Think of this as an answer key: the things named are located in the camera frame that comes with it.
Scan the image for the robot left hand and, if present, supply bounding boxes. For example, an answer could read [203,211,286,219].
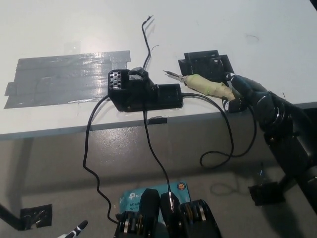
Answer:
[56,220,89,238]

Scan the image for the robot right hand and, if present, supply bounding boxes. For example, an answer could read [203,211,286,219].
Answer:
[222,71,273,114]

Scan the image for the tape-wrapped soldering iron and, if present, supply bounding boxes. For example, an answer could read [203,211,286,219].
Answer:
[162,70,240,103]

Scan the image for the black robot torso blocks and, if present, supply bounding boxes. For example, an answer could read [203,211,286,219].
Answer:
[114,188,222,238]

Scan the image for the black soldering station base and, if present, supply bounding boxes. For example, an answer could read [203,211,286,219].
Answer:
[108,66,184,114]

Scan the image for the black floor tape patch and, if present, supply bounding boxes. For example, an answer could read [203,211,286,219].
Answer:
[19,204,53,231]
[248,181,285,206]

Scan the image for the black square plastic tray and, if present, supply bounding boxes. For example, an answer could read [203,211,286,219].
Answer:
[178,49,235,84]

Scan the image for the teal tp-link box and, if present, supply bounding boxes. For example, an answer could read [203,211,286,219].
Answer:
[118,180,193,224]

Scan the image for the black table leg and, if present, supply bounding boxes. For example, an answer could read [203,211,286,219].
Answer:
[276,171,302,193]
[0,203,25,231]

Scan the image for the small black tape strip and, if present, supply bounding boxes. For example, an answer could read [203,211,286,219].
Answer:
[148,117,167,125]

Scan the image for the black soldering iron cable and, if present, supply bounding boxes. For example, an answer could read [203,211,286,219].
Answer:
[182,92,259,169]

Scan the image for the thick black power cable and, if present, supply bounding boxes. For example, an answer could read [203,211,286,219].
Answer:
[83,96,119,224]

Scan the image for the thin black wire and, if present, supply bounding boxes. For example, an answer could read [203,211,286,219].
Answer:
[141,15,174,211]

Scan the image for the grey duct tape patch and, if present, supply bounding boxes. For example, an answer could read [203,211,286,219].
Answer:
[3,50,131,110]

